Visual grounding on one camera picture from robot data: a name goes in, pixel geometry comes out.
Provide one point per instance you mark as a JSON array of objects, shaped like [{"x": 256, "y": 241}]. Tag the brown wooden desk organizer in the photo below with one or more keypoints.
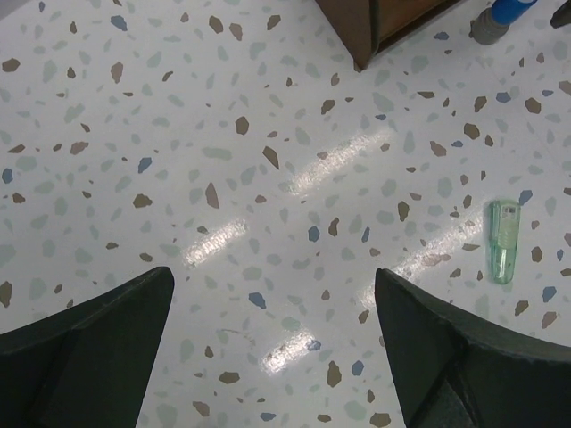
[{"x": 369, "y": 27}]

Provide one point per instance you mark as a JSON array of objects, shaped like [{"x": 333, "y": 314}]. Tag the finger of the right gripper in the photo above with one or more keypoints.
[{"x": 561, "y": 17}]

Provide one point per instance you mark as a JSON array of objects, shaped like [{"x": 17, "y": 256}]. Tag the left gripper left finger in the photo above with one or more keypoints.
[{"x": 89, "y": 365}]

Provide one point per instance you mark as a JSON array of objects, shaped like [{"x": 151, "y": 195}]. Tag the green transparent tube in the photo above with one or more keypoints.
[{"x": 503, "y": 239}]

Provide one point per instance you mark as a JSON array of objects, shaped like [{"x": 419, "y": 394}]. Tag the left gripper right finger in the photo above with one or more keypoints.
[{"x": 451, "y": 368}]

